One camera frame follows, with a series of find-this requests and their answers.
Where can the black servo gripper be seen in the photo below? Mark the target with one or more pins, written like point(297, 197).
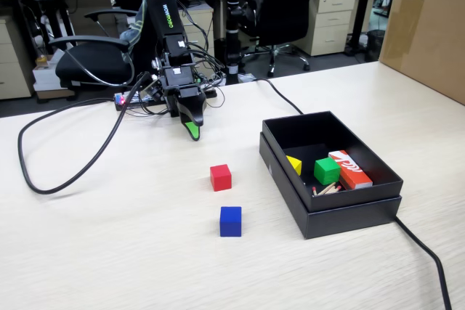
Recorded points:
point(178, 77)

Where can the red wooden cube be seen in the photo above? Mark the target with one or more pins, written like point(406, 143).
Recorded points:
point(221, 178)

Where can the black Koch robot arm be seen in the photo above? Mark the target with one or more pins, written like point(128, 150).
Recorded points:
point(165, 16)

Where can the blue wooden cube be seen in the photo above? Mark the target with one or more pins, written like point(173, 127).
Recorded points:
point(230, 223)

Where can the green wooden cube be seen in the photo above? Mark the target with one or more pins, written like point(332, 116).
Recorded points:
point(326, 172)

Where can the circuit board with red LED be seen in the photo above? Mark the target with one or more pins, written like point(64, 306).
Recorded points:
point(123, 99)

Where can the beige cabinet behind robot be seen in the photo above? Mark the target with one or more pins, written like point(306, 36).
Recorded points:
point(200, 30)

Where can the black pole with white bands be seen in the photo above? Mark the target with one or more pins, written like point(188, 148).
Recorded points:
point(233, 34)

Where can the grey striped garment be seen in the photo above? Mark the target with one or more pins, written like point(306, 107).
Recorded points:
point(134, 32)

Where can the yellow wooden block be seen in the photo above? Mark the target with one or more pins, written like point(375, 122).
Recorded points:
point(296, 166)

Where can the black office chair with armrests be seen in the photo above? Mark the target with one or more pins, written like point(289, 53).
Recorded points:
point(91, 63)

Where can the black mesh office chair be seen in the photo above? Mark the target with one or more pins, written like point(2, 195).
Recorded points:
point(287, 8)

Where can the wooden match red head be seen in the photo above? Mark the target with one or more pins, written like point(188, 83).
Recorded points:
point(332, 190)
point(326, 189)

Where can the white stacked cartons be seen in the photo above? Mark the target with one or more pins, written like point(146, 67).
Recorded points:
point(47, 77)

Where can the beige three drawer cabinet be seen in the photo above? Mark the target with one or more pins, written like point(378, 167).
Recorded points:
point(328, 23)

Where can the orange white matchbox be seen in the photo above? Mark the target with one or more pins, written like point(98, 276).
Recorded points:
point(354, 174)

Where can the black open box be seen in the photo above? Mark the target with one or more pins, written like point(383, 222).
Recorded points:
point(348, 221)

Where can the black cardboard box tray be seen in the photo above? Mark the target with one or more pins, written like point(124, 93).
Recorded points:
point(363, 199)

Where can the beige wide side cabinet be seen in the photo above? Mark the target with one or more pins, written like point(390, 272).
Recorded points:
point(12, 63)

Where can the black waste bin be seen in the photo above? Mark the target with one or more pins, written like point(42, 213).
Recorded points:
point(375, 45)

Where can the large brown cardboard carton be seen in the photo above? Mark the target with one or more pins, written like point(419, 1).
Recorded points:
point(425, 41)

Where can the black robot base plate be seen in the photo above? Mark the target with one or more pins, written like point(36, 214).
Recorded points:
point(152, 108)

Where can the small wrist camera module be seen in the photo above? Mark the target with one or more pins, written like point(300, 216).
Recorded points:
point(155, 89)

